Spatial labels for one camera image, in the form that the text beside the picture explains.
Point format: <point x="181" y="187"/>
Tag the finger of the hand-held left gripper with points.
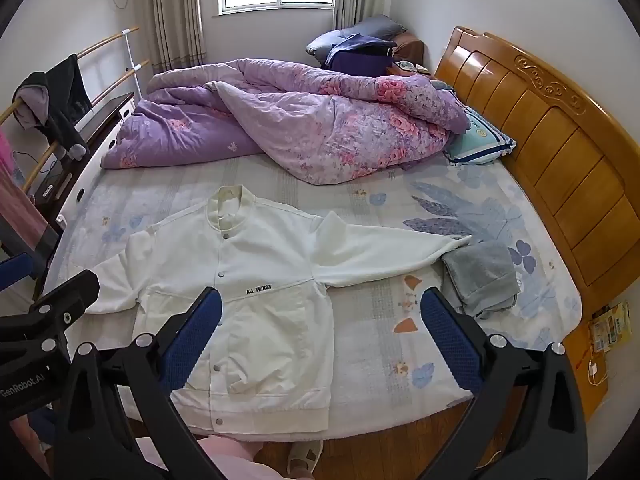
<point x="15" y="270"/>

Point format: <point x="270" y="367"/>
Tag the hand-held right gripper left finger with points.
<point x="195" y="340"/>

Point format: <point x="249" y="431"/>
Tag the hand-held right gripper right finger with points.
<point x="450" y="340"/>

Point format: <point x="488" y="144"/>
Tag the white jacket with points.
<point x="280" y="270"/>

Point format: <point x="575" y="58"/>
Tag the dark blue clothes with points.
<point x="360" y="57"/>

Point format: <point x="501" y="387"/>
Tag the pink cloth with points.
<point x="20" y="205"/>

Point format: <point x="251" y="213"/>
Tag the bed with floral sheet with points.
<point x="380" y="330"/>

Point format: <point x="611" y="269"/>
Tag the folded grey cloth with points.
<point x="482" y="275"/>

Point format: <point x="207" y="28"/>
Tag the person's pink clothing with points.
<point x="240" y="462"/>

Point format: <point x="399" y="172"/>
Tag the wooden nightstand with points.
<point x="585" y="385"/>

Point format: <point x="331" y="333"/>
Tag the beige slipper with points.
<point x="305" y="455"/>

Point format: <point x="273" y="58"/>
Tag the yellow packet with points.
<point x="610" y="327"/>

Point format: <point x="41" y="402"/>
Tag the black hoodie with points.
<point x="65" y="100"/>

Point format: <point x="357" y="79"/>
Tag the teal pillow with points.
<point x="480" y="140"/>

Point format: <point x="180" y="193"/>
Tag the wooden headboard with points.
<point x="560" y="130"/>

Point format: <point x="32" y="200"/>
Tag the purple floral quilt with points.
<point x="300" y="125"/>

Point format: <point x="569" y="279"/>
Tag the wooden drying rack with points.
<point x="102" y="42"/>

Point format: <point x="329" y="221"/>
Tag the brown pillow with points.
<point x="410" y="47"/>

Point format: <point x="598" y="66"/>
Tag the grey pillow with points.
<point x="375" y="27"/>

